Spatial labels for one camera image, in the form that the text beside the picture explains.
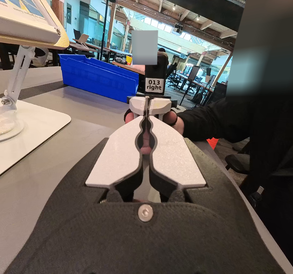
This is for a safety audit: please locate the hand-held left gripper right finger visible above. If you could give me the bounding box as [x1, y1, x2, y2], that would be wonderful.
[148, 116, 207, 202]

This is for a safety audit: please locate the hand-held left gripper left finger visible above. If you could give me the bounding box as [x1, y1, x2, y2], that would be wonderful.
[85, 115, 145, 202]

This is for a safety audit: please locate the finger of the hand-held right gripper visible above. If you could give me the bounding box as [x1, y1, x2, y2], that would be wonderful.
[129, 97, 147, 119]
[148, 98, 172, 121]

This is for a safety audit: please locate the person's right forearm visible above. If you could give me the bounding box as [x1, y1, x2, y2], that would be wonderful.
[177, 96, 252, 142]

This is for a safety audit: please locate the grey desk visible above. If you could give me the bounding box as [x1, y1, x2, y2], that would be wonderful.
[0, 66, 293, 274]

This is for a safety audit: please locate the person's right hand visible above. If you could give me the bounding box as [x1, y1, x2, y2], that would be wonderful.
[125, 110, 185, 154]

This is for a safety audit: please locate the blue plastic bin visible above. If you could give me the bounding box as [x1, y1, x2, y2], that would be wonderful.
[58, 54, 139, 103]

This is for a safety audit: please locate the black floor lamp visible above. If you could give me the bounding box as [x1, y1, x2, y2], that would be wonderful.
[99, 0, 117, 60]

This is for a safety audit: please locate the wooden board on stand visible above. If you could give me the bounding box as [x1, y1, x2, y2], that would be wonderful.
[73, 34, 90, 49]

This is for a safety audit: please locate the white metal stand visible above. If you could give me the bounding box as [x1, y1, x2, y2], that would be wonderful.
[0, 45, 72, 176]

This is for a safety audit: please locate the person's black clothing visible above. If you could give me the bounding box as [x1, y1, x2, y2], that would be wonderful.
[225, 91, 293, 265]

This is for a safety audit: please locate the white instruction sign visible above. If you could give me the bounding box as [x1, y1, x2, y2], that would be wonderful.
[0, 0, 62, 45]

